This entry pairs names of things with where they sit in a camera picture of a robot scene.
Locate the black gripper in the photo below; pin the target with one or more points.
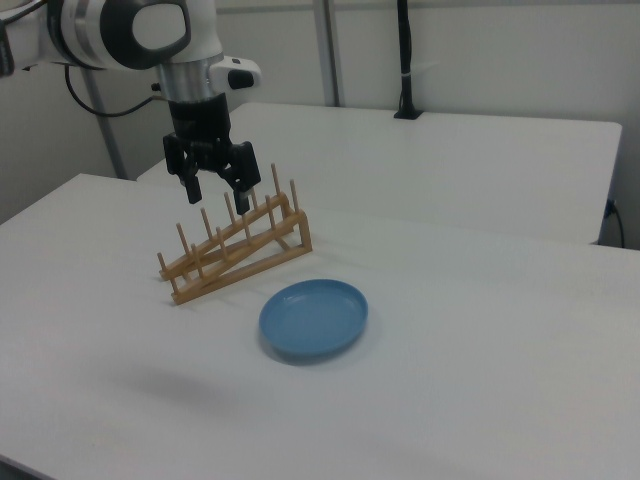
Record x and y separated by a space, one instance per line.
200 120

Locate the blue round plate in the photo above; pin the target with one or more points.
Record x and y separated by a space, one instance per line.
312 317

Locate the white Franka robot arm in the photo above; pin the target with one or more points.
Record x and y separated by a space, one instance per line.
75 30

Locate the wooden plate rack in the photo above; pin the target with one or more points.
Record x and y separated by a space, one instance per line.
304 232

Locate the white side table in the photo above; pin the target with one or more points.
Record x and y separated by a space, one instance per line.
400 165

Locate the grey metal frame post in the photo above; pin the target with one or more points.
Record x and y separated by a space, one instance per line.
107 135
328 50

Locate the black camera pole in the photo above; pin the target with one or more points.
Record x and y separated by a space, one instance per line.
406 50

